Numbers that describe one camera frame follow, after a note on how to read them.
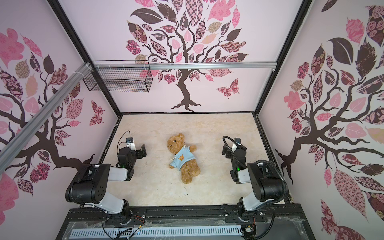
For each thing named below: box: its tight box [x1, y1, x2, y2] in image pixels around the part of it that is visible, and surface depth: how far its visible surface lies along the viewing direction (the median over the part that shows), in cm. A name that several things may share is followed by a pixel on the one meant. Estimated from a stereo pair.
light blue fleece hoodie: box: [169, 144, 196, 171], surface depth 89 cm
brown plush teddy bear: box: [166, 133, 201, 184], surface depth 86 cm
